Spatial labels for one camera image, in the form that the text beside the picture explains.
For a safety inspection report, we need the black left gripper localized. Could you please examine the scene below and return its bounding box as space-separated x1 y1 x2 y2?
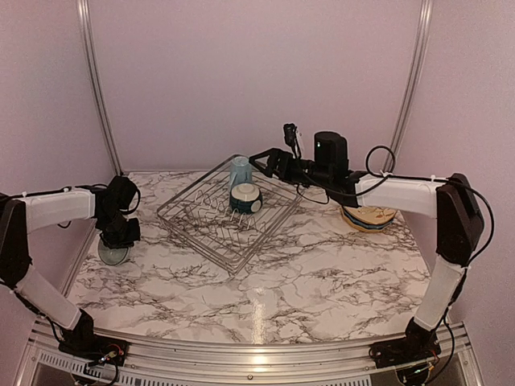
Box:
97 210 140 248

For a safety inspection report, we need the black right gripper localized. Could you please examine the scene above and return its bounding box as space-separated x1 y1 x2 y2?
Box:
249 148 332 189

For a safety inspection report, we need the grey green patterned bowl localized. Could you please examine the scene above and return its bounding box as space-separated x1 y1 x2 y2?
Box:
97 241 134 266

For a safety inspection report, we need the light blue mug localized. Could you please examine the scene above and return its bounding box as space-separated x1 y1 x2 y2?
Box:
229 156 253 190

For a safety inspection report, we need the dark teal dotted bowl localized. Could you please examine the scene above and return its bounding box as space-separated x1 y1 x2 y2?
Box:
229 183 263 214

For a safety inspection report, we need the beige bird pattern plate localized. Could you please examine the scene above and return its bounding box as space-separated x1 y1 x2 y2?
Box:
344 207 398 225

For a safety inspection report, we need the blue polka dot plate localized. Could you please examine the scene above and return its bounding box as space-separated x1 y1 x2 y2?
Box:
340 205 395 231

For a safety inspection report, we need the yellow polka dot plate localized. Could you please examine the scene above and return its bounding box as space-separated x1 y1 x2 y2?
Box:
341 207 393 235

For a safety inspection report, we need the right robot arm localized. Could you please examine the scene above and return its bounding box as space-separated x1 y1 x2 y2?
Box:
249 125 488 362

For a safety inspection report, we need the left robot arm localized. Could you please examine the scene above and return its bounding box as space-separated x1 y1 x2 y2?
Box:
1 175 141 359

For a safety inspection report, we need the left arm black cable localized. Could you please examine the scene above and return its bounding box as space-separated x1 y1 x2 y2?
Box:
56 183 142 230

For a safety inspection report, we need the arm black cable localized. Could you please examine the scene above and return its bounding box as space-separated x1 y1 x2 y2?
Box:
295 145 496 274
56 183 142 230

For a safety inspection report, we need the wire dish rack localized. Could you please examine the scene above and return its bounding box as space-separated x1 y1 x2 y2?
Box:
157 154 301 276

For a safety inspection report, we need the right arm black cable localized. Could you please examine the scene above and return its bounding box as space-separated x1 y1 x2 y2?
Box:
295 145 496 274

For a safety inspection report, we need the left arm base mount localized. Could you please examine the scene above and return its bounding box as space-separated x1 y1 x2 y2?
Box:
58 335 129 367

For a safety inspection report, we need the right aluminium frame post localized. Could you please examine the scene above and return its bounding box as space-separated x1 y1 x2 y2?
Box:
384 0 434 171

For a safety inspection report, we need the aluminium frame post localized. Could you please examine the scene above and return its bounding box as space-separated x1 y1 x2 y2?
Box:
76 0 123 175
384 0 434 171

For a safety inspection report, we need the left aluminium frame post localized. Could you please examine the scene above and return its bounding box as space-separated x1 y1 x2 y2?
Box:
76 0 123 175

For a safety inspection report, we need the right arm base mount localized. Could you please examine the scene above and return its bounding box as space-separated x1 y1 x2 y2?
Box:
369 338 442 368

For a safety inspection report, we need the front aluminium rail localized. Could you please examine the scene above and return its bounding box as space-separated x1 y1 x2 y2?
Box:
17 322 484 385

